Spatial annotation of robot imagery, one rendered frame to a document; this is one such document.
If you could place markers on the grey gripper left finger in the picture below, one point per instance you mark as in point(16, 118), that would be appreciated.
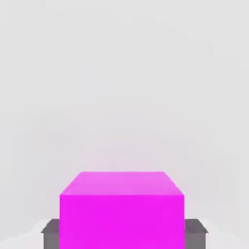
point(51, 236)

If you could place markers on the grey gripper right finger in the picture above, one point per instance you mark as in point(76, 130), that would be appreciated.
point(194, 236)

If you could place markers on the small magenta cube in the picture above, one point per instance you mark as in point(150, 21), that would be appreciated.
point(122, 217)

